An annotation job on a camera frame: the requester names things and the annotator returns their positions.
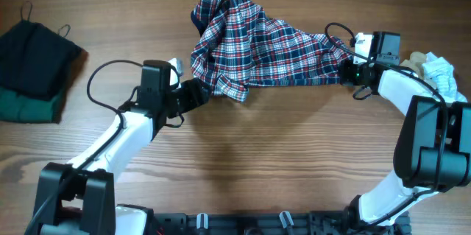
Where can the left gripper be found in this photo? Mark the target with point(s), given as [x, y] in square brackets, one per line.
[194, 95]

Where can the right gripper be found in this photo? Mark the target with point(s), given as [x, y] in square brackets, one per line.
[345, 71]

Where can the red blue plaid garment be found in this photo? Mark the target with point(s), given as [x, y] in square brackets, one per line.
[240, 47]

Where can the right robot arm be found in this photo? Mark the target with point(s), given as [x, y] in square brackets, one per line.
[432, 154]

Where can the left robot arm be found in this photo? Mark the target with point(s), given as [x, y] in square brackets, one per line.
[79, 197]

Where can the beige garment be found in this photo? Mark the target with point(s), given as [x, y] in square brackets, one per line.
[415, 62]

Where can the light blue striped garment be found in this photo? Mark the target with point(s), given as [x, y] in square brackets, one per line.
[441, 72]

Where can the black folded garment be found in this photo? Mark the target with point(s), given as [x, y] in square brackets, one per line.
[34, 39]

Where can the green folded garment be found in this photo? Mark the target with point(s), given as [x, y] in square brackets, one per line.
[25, 109]

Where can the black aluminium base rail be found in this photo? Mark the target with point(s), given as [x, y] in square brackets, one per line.
[312, 223]

